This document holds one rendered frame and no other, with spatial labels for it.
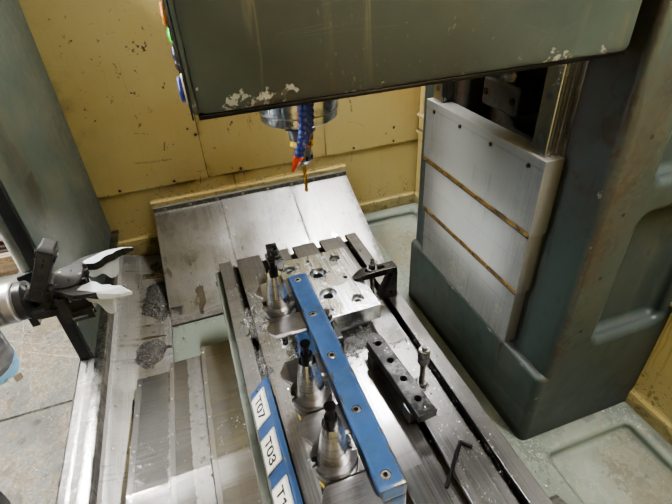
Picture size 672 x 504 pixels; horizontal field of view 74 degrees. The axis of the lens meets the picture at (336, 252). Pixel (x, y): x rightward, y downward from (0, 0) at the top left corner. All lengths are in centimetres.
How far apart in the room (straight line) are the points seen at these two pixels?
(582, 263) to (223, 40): 79
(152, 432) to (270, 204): 110
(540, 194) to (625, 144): 18
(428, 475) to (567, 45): 80
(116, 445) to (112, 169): 107
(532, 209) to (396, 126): 129
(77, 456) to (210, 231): 103
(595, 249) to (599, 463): 70
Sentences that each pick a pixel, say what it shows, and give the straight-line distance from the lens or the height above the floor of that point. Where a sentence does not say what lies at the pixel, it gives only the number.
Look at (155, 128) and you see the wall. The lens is 197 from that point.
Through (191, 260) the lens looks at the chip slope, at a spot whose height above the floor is 74.
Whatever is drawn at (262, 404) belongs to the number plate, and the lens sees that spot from 107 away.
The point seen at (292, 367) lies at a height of 122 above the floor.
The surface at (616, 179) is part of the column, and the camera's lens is 95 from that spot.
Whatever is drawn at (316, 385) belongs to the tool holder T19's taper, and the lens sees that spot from 69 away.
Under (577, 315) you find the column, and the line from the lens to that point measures 114.
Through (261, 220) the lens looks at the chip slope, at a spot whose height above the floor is 79.
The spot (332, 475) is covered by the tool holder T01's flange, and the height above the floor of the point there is 123.
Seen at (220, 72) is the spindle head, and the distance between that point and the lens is 57.
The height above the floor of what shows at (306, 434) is 122.
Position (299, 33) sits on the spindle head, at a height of 170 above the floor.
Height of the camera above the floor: 179
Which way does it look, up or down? 35 degrees down
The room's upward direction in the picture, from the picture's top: 4 degrees counter-clockwise
